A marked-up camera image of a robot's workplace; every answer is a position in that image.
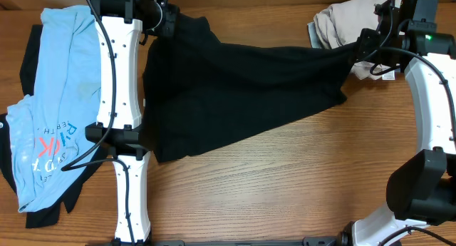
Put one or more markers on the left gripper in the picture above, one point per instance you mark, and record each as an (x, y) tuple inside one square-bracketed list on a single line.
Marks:
[(172, 13)]

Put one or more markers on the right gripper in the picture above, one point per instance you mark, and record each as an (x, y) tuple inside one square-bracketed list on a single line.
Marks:
[(363, 55)]

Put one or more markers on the black t-shirt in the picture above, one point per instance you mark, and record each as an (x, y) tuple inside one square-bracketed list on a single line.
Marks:
[(202, 94)]

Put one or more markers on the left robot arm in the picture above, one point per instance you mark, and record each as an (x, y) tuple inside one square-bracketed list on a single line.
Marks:
[(123, 26)]

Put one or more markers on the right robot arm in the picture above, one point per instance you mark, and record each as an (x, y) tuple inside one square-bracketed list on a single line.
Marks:
[(421, 193)]

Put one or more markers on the beige folded garment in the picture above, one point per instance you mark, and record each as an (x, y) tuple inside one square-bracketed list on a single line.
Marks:
[(341, 24)]

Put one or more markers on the grey folded garment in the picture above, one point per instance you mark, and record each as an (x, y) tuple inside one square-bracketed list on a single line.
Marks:
[(313, 37)]

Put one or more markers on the light blue printed t-shirt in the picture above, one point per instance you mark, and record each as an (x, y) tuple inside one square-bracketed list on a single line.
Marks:
[(47, 129)]

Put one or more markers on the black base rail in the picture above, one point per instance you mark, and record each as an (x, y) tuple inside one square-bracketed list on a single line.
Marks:
[(235, 242)]

